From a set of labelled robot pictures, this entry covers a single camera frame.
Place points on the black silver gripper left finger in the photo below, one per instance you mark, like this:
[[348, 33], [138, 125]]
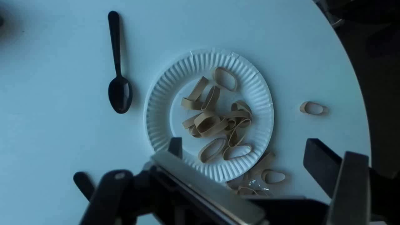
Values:
[[208, 188]]

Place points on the black silver gripper right finger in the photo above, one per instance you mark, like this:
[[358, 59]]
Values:
[[350, 191]]

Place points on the white paper plate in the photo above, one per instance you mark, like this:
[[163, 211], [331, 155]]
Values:
[[166, 91]]

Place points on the clear plastic bag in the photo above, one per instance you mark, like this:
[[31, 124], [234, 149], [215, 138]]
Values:
[[251, 189]]

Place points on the black plastic spoon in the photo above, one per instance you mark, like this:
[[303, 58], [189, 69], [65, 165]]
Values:
[[120, 94]]

